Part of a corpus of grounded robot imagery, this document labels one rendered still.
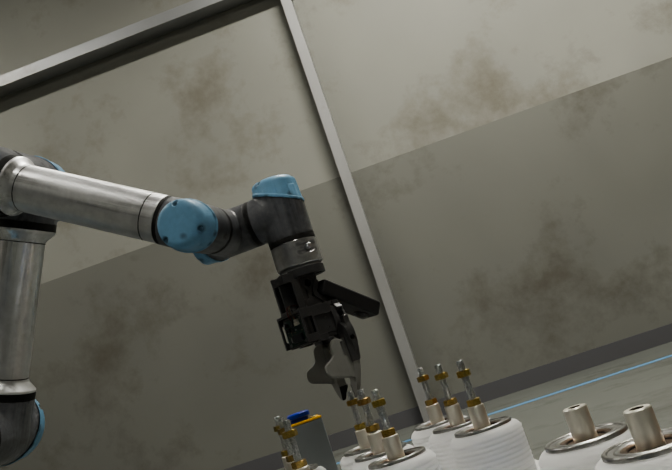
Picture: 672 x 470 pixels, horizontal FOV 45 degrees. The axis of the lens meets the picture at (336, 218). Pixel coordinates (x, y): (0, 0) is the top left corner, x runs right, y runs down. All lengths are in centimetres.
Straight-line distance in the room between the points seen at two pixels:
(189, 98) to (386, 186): 118
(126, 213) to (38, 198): 15
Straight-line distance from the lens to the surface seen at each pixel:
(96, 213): 125
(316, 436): 141
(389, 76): 429
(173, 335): 432
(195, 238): 115
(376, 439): 116
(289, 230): 125
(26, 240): 148
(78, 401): 454
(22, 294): 148
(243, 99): 440
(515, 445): 105
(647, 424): 66
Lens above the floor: 38
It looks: 10 degrees up
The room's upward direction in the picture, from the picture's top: 19 degrees counter-clockwise
